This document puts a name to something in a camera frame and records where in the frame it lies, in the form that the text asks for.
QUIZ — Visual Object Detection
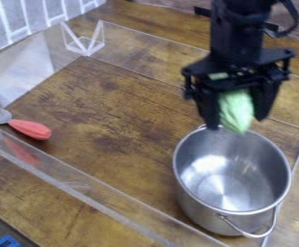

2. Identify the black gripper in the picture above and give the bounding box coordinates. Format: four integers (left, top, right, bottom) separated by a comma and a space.
180, 18, 295, 130

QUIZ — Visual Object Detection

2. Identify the green bitter gourd toy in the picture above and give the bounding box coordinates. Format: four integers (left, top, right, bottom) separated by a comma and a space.
218, 89, 254, 134

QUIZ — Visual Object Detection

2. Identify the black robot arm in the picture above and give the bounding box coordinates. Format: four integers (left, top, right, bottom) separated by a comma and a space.
181, 0, 299, 133

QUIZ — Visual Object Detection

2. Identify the silver metal pot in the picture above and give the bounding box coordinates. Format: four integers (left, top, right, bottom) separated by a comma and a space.
172, 126, 292, 238

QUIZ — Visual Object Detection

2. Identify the blue object at corner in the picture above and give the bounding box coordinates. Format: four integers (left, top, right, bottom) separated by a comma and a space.
0, 234, 21, 247

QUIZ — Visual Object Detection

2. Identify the clear acrylic barrier panel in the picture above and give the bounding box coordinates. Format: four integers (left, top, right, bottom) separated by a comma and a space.
0, 129, 228, 247

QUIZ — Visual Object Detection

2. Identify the clear acrylic corner bracket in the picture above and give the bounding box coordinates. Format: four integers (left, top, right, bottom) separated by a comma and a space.
60, 20, 105, 57

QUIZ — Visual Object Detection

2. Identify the red handled metal spatula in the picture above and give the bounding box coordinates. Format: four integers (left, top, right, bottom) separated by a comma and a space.
0, 109, 52, 140

